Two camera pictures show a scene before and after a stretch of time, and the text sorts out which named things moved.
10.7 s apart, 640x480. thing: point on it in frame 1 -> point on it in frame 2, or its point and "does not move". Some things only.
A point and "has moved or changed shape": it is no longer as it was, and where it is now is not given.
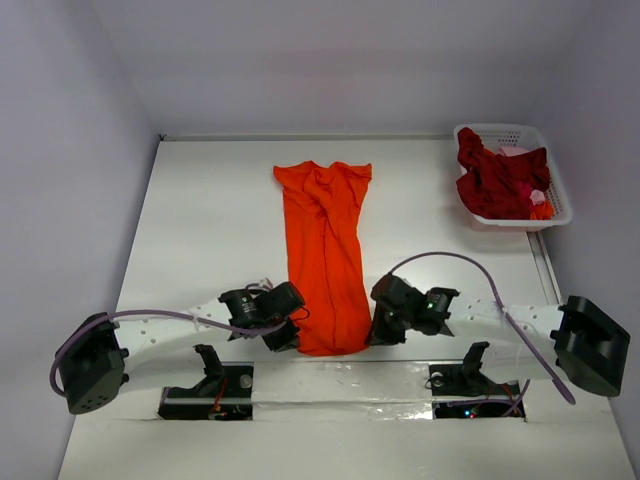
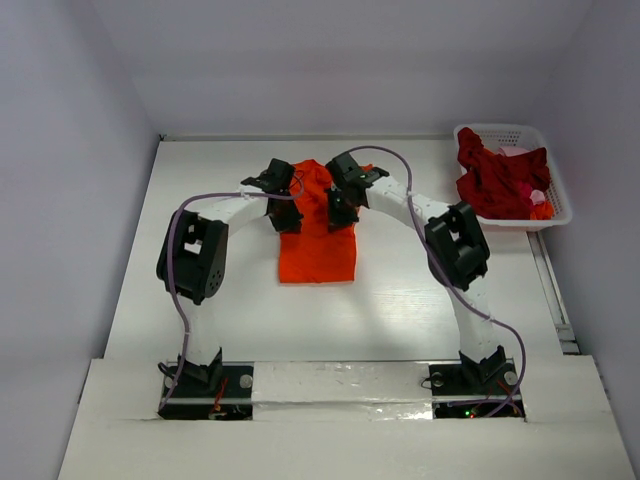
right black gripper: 379,330 -> 341,213
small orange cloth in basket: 543,211 does not move
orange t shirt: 325,215 has moved or changed shape
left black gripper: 285,339 -> 290,224
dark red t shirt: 495,186 does not move
